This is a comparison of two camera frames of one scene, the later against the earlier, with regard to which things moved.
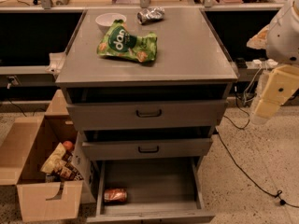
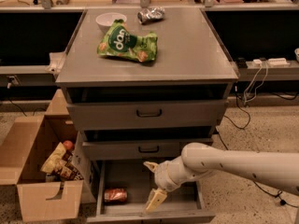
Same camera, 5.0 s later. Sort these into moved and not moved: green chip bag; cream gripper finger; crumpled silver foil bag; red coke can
Moved: cream gripper finger
Not moved: red coke can; crumpled silver foil bag; green chip bag
